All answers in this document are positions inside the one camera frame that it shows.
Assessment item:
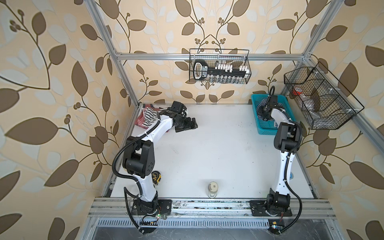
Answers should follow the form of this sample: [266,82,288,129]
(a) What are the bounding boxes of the black tool set in basket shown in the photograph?
[190,59,252,84]

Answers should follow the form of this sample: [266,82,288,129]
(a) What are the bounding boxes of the red striped folded tank top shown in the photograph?
[135,105,158,129]

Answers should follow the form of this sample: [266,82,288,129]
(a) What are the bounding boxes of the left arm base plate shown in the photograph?
[133,198,172,216]

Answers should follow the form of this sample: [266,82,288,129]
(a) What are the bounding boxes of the teal plastic basket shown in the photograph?
[251,94,296,136]

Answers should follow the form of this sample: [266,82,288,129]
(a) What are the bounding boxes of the aluminium front rail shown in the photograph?
[86,198,338,230]

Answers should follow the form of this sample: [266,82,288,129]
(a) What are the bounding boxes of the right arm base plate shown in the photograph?
[249,200,293,218]

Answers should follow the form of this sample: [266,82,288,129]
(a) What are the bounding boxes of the back wall wire basket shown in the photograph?
[189,48,252,85]

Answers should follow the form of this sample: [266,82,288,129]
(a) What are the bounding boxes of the black white striped tank top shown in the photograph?
[142,107,159,129]

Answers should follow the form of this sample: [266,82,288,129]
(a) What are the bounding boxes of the small white jar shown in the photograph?
[208,182,219,199]

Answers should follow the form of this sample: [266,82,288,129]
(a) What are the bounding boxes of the right wall wire basket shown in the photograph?
[284,62,365,130]

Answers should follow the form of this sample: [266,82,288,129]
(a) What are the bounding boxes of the yellow black tape measure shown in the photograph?
[152,171,162,186]

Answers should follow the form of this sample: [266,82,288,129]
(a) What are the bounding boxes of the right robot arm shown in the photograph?
[257,87,303,216]

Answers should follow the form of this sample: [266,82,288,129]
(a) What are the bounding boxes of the wall wire basket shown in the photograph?
[189,48,252,85]
[284,62,365,130]

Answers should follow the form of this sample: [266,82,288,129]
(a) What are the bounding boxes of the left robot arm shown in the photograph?
[112,101,198,215]

